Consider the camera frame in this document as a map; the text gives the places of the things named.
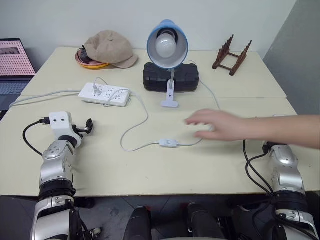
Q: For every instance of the caster wheel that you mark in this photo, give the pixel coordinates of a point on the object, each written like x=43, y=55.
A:
x=96, y=231

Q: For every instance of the white light bulb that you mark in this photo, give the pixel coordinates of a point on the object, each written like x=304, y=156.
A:
x=165, y=46

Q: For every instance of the white power strip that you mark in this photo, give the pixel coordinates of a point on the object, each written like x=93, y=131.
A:
x=105, y=95

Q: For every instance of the beige newsboy cap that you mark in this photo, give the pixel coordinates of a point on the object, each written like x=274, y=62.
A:
x=110, y=48

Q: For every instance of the open laptop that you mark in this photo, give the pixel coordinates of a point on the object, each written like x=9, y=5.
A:
x=13, y=67

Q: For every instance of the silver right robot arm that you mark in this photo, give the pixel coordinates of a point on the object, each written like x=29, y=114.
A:
x=286, y=175

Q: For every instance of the black plastic box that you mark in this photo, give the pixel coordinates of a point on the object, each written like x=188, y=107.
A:
x=185, y=77

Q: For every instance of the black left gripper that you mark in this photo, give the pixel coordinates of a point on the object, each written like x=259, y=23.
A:
x=80, y=129

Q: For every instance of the brown wooden rack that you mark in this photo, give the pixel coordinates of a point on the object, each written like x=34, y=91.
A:
x=231, y=56

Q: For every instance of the white plug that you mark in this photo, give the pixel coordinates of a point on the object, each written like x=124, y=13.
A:
x=95, y=88

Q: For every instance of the person's bare hand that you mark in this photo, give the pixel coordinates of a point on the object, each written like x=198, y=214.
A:
x=220, y=126

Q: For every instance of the blue clip desk lamp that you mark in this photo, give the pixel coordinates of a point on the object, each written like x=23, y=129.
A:
x=167, y=50

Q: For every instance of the orange pink plate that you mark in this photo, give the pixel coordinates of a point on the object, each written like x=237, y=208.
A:
x=93, y=65

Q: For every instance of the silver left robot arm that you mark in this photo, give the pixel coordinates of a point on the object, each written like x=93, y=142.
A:
x=53, y=172

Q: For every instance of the person's bare forearm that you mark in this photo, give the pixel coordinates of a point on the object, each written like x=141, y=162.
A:
x=282, y=131

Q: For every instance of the dark rounded shape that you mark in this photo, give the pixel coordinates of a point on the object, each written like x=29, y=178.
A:
x=137, y=223
x=203, y=222

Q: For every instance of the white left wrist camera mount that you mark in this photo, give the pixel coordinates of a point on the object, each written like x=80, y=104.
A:
x=59, y=123

